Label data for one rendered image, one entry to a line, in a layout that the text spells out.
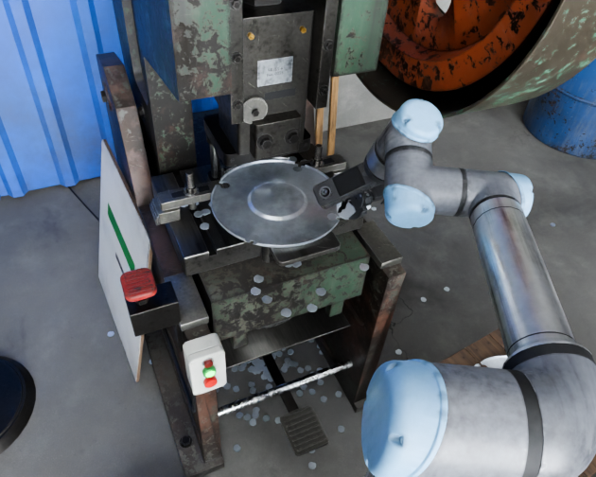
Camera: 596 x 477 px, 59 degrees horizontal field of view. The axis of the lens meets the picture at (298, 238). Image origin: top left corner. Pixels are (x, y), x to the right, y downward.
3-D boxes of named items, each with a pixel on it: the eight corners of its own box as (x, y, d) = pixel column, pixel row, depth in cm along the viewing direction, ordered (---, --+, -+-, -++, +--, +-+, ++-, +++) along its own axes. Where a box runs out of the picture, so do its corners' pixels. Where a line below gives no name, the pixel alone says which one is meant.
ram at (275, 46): (312, 153, 110) (327, 10, 90) (245, 167, 105) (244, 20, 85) (280, 112, 121) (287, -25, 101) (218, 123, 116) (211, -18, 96)
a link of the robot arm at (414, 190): (464, 212, 76) (461, 149, 81) (388, 205, 76) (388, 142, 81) (448, 235, 83) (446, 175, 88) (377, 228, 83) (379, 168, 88)
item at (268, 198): (318, 265, 103) (319, 262, 102) (186, 223, 109) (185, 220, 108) (358, 181, 123) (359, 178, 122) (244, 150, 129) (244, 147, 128)
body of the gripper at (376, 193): (389, 204, 106) (416, 175, 96) (353, 215, 103) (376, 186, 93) (374, 171, 108) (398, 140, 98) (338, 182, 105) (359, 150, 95)
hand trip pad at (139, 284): (163, 315, 103) (158, 290, 98) (131, 324, 101) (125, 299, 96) (154, 290, 108) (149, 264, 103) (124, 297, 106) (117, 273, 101)
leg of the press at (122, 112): (226, 467, 151) (209, 245, 88) (186, 483, 147) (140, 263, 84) (150, 251, 209) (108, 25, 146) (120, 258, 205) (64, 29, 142)
